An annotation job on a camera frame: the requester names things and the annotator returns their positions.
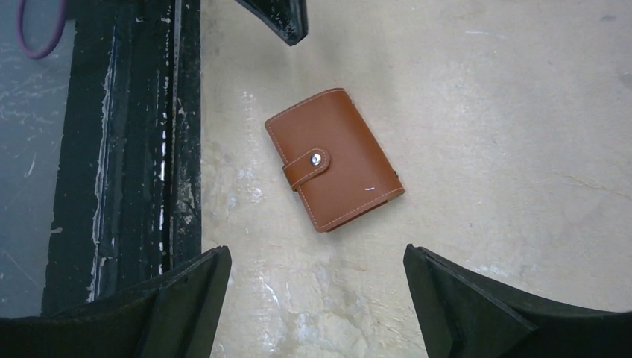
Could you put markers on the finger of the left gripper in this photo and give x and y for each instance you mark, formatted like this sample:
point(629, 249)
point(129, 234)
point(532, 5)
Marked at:
point(288, 19)

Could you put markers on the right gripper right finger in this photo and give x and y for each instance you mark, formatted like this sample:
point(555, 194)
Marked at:
point(462, 313)

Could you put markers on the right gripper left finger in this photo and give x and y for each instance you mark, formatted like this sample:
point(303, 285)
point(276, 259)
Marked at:
point(175, 314)

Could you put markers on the brown leather card holder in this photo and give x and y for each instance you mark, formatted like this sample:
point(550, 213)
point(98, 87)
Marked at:
point(332, 160)

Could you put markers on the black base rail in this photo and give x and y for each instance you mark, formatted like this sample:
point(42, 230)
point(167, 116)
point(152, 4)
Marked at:
point(127, 200)

